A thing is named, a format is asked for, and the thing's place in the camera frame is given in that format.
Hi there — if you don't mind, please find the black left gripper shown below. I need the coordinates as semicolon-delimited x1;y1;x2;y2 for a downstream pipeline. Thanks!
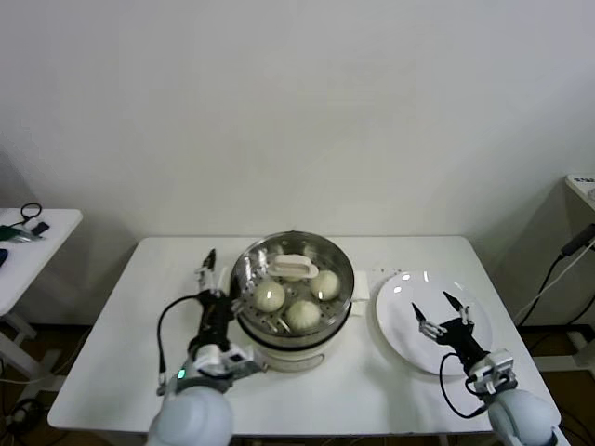
193;248;252;355

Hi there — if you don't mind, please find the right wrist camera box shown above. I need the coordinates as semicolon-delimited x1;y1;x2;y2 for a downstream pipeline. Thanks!
467;348;517;394

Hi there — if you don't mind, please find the white electric cooker base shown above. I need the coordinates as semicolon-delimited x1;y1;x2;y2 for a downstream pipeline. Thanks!
231;296;369;374

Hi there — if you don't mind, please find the round white plate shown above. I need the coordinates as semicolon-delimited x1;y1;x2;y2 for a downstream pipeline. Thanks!
375;269;494;376

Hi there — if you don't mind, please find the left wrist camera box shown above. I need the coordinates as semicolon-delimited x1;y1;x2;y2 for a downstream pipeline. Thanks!
204;344;270;378

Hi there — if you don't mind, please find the stainless steel steamer basket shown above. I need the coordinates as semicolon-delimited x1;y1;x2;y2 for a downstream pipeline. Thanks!
216;230;371;349

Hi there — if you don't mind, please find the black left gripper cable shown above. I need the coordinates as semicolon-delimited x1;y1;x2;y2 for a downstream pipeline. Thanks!
155;295;210;396

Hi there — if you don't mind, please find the round glass pot lid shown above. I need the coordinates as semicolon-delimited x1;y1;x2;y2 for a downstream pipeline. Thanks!
231;230;357;326

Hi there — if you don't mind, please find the white cabinet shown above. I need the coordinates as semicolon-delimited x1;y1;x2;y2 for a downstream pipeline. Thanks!
552;174;595;326

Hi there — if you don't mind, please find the white steamed baozi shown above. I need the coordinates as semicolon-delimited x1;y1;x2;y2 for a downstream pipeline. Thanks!
253;281;286;313
309;270;340;301
284;300;322;333

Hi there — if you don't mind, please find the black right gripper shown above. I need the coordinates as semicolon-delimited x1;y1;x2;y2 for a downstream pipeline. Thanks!
411;290;493;373

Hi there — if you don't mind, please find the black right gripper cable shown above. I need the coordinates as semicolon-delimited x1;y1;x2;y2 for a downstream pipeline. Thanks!
439;352;489;419

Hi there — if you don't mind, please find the white side table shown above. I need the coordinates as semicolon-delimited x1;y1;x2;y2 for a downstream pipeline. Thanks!
0;207;84;377

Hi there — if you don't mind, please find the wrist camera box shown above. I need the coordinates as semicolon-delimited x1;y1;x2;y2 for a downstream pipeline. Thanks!
204;344;270;378
467;348;517;394

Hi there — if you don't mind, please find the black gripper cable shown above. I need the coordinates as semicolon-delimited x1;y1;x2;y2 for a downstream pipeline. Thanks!
439;352;489;419
155;295;210;396

